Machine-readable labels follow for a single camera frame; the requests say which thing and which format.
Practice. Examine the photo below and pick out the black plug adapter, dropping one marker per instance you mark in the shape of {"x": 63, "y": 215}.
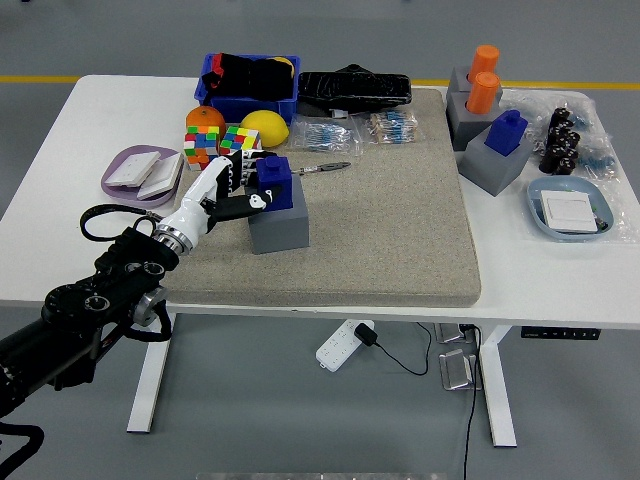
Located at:
{"x": 365, "y": 334}

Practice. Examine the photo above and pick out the metal floor socket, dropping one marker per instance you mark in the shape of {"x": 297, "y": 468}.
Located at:
{"x": 457, "y": 370}
{"x": 450, "y": 334}

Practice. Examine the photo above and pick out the black cylinder parts cluster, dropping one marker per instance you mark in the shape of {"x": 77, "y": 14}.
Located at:
{"x": 560, "y": 145}

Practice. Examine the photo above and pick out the light blue tray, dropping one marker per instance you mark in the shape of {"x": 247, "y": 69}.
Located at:
{"x": 537, "y": 200}

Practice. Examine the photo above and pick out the clear plastic bag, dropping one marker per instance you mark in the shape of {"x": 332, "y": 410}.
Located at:
{"x": 595, "y": 140}

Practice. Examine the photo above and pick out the white table leg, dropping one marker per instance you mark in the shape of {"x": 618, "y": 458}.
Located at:
{"x": 497, "y": 390}
{"x": 150, "y": 370}

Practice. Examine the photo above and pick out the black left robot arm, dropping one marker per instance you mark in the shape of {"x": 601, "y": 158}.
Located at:
{"x": 80, "y": 305}

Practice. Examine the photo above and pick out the small green black component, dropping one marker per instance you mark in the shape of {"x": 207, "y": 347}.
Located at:
{"x": 601, "y": 224}

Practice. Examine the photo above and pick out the black table control panel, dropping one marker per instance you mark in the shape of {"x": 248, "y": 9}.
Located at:
{"x": 560, "y": 333}

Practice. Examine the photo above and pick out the white power strip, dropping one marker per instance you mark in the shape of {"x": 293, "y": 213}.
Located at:
{"x": 337, "y": 347}

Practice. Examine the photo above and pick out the small metal folding tool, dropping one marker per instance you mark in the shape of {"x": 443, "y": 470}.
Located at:
{"x": 330, "y": 166}

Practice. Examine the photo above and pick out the small white connector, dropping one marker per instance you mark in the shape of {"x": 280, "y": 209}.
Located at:
{"x": 339, "y": 114}

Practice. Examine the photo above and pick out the black cloth with red trim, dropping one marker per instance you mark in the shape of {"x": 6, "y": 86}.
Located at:
{"x": 250, "y": 75}

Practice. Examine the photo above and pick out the bag of blue parts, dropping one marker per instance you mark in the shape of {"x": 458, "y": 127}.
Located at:
{"x": 597, "y": 164}

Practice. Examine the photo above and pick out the white switch panel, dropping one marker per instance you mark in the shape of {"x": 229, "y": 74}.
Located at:
{"x": 132, "y": 170}
{"x": 570, "y": 212}
{"x": 162, "y": 180}

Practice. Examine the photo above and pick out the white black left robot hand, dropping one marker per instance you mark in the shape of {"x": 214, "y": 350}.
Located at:
{"x": 195, "y": 202}

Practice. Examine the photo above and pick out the blue plastic bin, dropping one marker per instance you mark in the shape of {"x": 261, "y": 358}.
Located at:
{"x": 260, "y": 107}

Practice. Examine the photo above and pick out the black plastic-wrapped bundle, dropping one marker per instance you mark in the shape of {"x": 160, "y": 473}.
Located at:
{"x": 350, "y": 90}

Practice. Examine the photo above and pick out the orange fruit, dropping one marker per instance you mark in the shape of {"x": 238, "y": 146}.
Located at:
{"x": 205, "y": 117}

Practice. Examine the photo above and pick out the yellow round item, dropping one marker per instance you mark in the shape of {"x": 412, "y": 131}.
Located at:
{"x": 286, "y": 62}

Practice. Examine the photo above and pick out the grey holder block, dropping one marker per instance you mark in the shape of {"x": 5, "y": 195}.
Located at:
{"x": 280, "y": 230}
{"x": 457, "y": 80}
{"x": 465, "y": 125}
{"x": 490, "y": 172}

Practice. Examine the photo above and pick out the clear bag of resistors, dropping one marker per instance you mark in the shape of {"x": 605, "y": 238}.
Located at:
{"x": 392, "y": 125}
{"x": 325, "y": 135}

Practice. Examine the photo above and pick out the grey-brown mat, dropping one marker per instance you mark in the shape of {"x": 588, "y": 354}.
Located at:
{"x": 375, "y": 225}

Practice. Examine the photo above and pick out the blue square seal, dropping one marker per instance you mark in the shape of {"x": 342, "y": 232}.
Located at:
{"x": 505, "y": 135}
{"x": 280, "y": 177}

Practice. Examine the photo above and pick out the yellow lemon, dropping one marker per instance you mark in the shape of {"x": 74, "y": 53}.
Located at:
{"x": 265, "y": 127}

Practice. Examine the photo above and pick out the orange cylinder seal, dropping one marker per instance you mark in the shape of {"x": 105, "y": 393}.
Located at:
{"x": 485, "y": 62}
{"x": 482, "y": 95}

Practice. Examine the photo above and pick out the purple tray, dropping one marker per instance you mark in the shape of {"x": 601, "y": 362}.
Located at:
{"x": 117, "y": 192}

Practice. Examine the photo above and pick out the multicoloured puzzle cube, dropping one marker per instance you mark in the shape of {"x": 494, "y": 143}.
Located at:
{"x": 200, "y": 142}
{"x": 240, "y": 137}

